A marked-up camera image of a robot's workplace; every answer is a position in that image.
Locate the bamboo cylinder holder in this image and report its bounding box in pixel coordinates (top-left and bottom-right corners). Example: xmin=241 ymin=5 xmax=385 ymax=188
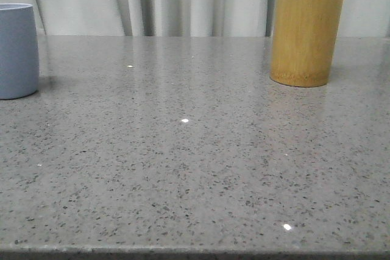
xmin=270 ymin=0 xmax=343 ymax=88

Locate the blue plastic cup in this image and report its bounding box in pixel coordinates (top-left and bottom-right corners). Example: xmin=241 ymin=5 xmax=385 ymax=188
xmin=1 ymin=3 xmax=39 ymax=100

